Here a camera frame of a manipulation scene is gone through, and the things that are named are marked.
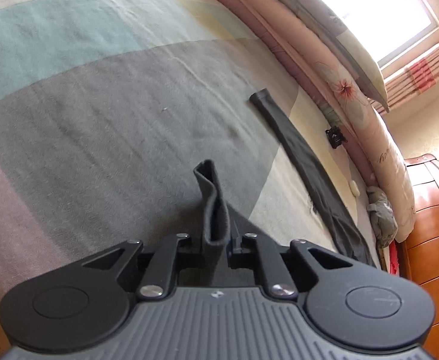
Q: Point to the wooden bed headboard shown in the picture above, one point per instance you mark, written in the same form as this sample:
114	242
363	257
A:
429	213

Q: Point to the red folding fan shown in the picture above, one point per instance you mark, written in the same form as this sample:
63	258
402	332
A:
393	258

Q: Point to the folded pink floral quilt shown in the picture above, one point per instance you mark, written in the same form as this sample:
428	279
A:
317	56

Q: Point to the bright window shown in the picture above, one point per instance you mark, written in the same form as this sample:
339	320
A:
373	7

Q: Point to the black hair claw clip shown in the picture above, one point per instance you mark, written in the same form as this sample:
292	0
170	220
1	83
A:
335	137

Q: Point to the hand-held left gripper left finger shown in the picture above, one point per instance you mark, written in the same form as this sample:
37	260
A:
170	255

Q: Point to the pink striped curtain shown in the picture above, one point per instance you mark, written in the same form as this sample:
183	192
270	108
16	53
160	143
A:
422	71

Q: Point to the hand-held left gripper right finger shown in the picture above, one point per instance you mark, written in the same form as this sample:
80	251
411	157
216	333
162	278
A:
264	258

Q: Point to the white earbuds case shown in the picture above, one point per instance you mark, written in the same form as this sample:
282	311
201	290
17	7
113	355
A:
353	187

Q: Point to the dark grey pants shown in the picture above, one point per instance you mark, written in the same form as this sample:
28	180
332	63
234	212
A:
214	210

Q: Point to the floral pillow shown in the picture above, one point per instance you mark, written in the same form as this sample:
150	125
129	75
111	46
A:
328	33

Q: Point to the folded grey cat-print garment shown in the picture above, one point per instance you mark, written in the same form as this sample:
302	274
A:
382	217

